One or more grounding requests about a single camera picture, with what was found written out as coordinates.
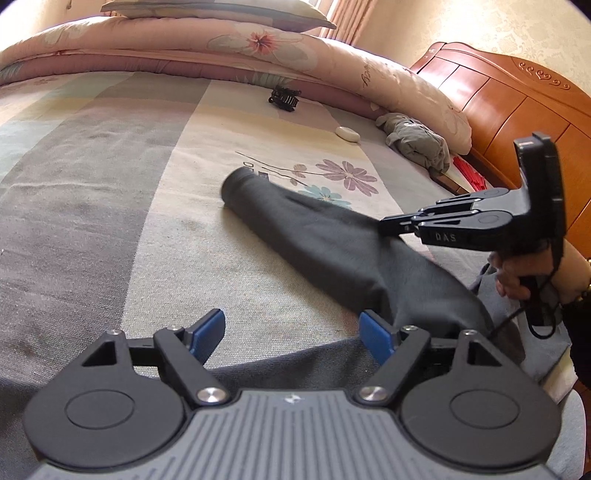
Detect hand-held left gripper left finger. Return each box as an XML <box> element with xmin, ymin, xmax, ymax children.
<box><xmin>81</xmin><ymin>308</ymin><xmax>232</xmax><ymax>409</ymax></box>

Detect folded floral quilt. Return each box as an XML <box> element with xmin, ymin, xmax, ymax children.
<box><xmin>0</xmin><ymin>16</ymin><xmax>472</xmax><ymax>155</ymax></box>

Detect red folding fan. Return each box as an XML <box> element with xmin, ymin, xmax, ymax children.
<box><xmin>452</xmin><ymin>157</ymin><xmax>488</xmax><ymax>192</ymax></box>

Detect crumpled grey garment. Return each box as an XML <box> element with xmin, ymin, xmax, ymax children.
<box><xmin>375</xmin><ymin>112</ymin><xmax>451</xmax><ymax>172</ymax></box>

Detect bed with patchwork sheet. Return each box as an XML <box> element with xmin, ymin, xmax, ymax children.
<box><xmin>0</xmin><ymin>69</ymin><xmax>587</xmax><ymax>480</ymax></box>

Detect black hair claw clip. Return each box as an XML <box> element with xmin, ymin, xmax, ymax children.
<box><xmin>268</xmin><ymin>84</ymin><xmax>301</xmax><ymax>113</ymax></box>

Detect black cable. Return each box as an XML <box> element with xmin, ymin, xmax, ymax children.
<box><xmin>482</xmin><ymin>263</ymin><xmax>561</xmax><ymax>340</ymax></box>

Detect person's right hand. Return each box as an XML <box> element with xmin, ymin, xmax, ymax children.
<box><xmin>488</xmin><ymin>240</ymin><xmax>580</xmax><ymax>303</ymax></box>

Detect black smartphone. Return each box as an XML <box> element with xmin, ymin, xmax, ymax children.
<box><xmin>429</xmin><ymin>168</ymin><xmax>462</xmax><ymax>193</ymax></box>

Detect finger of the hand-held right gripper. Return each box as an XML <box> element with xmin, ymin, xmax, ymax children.
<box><xmin>379</xmin><ymin>210</ymin><xmax>514</xmax><ymax>239</ymax></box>
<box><xmin>418</xmin><ymin>187</ymin><xmax>514</xmax><ymax>217</ymax></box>

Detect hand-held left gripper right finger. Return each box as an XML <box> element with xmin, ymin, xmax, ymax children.
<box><xmin>355</xmin><ymin>310</ymin><xmax>506</xmax><ymax>408</ymax></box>

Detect floral pillow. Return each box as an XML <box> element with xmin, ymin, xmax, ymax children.
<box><xmin>100</xmin><ymin>0</ymin><xmax>338</xmax><ymax>31</ymax></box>

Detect dark grey pants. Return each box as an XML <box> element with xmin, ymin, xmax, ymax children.
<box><xmin>205</xmin><ymin>166</ymin><xmax>527</xmax><ymax>402</ymax></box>

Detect person's right forearm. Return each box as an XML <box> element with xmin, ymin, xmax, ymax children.
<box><xmin>561</xmin><ymin>242</ymin><xmax>591</xmax><ymax>402</ymax></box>

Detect wooden headboard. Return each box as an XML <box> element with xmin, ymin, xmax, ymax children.
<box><xmin>410</xmin><ymin>41</ymin><xmax>591</xmax><ymax>259</ymax></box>

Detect pink striped curtain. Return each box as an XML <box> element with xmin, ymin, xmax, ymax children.
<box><xmin>318</xmin><ymin>0</ymin><xmax>384</xmax><ymax>44</ymax></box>

